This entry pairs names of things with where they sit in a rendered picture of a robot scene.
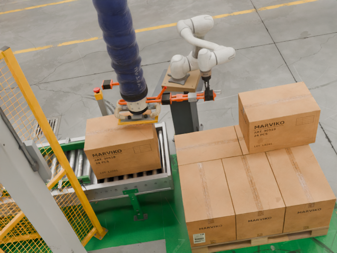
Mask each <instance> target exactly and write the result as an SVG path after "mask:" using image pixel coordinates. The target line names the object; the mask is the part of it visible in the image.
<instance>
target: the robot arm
mask: <svg viewBox="0 0 337 253"><path fill-rule="evenodd" d="M213 26H214V21H213V18H212V17H211V16H209V15H201V16H196V17H193V18H190V19H187V20H180V21H178V22H177V32H178V34H179V35H180V36H181V37H182V38H183V39H185V40H186V41H187V42H188V43H190V44H192V45H193V50H192V51H191V53H190V54H189V55H188V56H187V57H184V56H183V55H174V56H173V57H172V59H171V62H170V70H171V73H168V74H167V75H168V76H169V77H171V78H170V79H169V80H168V82H172V83H177V84H181V85H184V84H185V82H186V80H187V78H188V77H189V76H190V74H189V73H188V72H189V71H194V70H198V69H200V75H201V77H202V80H204V84H205V89H206V94H205V95H206V101H210V94H209V90H210V87H209V86H210V85H209V80H210V79H211V74H212V67H213V66H215V65H219V64H224V63H227V62H229V61H231V60H233V59H234V58H235V55H236V54H235V50H234V49H233V48H231V47H224V46H219V45H218V44H215V43H212V42H208V41H205V34H206V33H207V32H208V31H209V30H210V29H211V28H212V27H213ZM193 34H194V36H193ZM203 48H206V49H203ZM208 49H211V50H214V51H213V52H210V51H209V50H208Z"/></svg>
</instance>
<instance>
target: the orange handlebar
mask: <svg viewBox="0 0 337 253"><path fill-rule="evenodd" d="M114 85H119V83H118V82H113V83H112V86H114ZM203 96H204V93H197V99H204V97H203ZM154 98H155V99H156V98H157V96H156V97H147V98H146V99H154ZM183 100H188V94H177V95H172V98H171V101H177V102H178V101H183ZM124 101H125V100H123V99H121V100H119V101H118V104H120V105H125V104H127V103H126V102H124ZM152 102H161V100H160V99H157V100H146V102H145V103H152Z"/></svg>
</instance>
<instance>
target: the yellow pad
mask: <svg viewBox="0 0 337 253"><path fill-rule="evenodd" d="M149 115H150V114H143V115H142V119H132V116H133V115H124V116H125V120H121V119H119V120H118V125H126V124H141V123H156V122H158V116H155V117H154V118H150V117H149Z"/></svg>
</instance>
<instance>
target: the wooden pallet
mask: <svg viewBox="0 0 337 253"><path fill-rule="evenodd" d="M328 229H329V226H324V227H318V228H311V229H305V230H298V231H292V232H286V233H283V232H282V233H279V234H273V235H266V236H260V237H253V238H247V239H240V240H237V239H236V240H234V241H227V242H221V243H214V244H208V245H202V246H195V247H191V250H192V253H211V252H218V251H224V250H231V249H237V248H244V247H250V246H257V245H263V244H270V243H276V242H283V241H289V240H296V239H302V238H309V237H315V236H322V235H327V232H328Z"/></svg>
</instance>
